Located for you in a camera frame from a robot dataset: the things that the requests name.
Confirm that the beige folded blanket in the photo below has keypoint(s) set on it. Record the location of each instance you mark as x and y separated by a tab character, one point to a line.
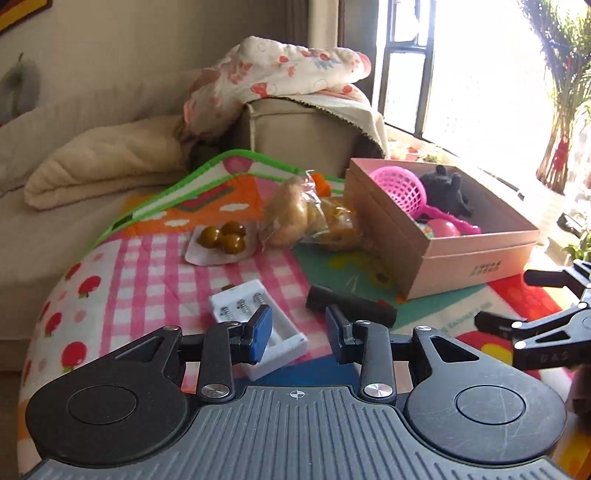
101	161

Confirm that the orange plastic toy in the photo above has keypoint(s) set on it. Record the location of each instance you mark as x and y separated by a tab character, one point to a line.
319	182

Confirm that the pink plastic egg toy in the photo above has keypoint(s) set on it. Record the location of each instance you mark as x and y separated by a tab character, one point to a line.
441	228

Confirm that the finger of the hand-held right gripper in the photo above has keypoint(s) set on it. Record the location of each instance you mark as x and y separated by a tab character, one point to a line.
545	278
491	321

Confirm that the pink plastic strainer scoop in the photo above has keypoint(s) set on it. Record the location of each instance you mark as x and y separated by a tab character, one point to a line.
397	184

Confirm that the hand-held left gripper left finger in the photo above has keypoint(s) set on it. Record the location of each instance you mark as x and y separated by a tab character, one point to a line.
261	332

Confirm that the framed wall picture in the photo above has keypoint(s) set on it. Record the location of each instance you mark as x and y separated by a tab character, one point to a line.
18	11

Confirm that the tall bamboo plant red ribbon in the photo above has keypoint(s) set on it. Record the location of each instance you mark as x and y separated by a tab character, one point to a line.
561	138

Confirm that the white battery charger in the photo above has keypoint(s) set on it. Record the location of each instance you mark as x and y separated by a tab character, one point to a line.
240	300

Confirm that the black window frame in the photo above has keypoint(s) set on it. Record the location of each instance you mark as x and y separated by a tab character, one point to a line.
427	69

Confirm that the black foam cylinder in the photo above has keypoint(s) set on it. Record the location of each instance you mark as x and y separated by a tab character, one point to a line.
323	297

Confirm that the black plush toy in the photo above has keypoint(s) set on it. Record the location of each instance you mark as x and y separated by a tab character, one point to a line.
443	189

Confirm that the beige sofa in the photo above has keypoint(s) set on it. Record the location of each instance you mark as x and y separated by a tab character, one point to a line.
295	138

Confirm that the brown curtain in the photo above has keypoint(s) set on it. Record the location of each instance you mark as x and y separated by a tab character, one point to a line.
323	23

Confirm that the floral white pink quilt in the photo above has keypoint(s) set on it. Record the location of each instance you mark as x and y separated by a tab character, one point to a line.
258	69

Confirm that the pack of brown round fruits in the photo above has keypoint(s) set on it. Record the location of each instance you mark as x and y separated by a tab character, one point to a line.
221	237

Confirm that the clear bag of bread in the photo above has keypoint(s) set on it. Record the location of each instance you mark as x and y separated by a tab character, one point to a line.
286	212

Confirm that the colourful cartoon play mat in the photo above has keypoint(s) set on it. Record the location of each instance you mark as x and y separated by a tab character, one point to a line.
138	258

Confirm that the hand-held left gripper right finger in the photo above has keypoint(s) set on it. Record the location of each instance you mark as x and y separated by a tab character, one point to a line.
334	337

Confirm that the pink cardboard box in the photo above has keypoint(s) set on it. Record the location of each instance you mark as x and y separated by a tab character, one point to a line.
461	272

